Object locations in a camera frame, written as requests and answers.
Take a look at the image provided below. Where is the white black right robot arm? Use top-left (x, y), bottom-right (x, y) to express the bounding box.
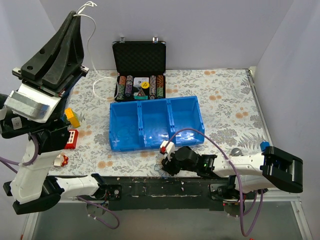
top-left (161, 146), bottom-right (303, 199)

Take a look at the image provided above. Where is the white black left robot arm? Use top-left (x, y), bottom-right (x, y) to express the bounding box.
top-left (0, 11), bottom-right (107, 215)

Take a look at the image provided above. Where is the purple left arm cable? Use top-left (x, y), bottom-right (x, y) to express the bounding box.
top-left (0, 134), bottom-right (121, 230)

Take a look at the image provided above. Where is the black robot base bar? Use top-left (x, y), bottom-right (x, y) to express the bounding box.
top-left (86, 176), bottom-right (229, 211)

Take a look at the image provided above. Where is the blue toy cube right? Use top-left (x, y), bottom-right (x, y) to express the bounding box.
top-left (259, 141), bottom-right (270, 152)

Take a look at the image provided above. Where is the white red toy piece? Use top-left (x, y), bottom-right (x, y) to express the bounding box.
top-left (53, 154), bottom-right (69, 167)

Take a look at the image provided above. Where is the floral table mat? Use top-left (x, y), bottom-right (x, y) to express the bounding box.
top-left (50, 69), bottom-right (270, 177)

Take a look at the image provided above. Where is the red white window brick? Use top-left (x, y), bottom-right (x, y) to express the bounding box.
top-left (64, 129), bottom-right (79, 150)

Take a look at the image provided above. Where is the yellow toy brick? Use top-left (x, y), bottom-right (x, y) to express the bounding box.
top-left (64, 107), bottom-right (81, 129)

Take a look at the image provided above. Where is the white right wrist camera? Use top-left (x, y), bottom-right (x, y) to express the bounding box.
top-left (159, 140), bottom-right (176, 161)

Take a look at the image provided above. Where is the blue three-compartment plastic bin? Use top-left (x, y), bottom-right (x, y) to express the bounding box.
top-left (108, 96), bottom-right (205, 152)

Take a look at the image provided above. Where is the black poker chip case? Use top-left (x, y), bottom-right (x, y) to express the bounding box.
top-left (112, 40), bottom-right (167, 102)

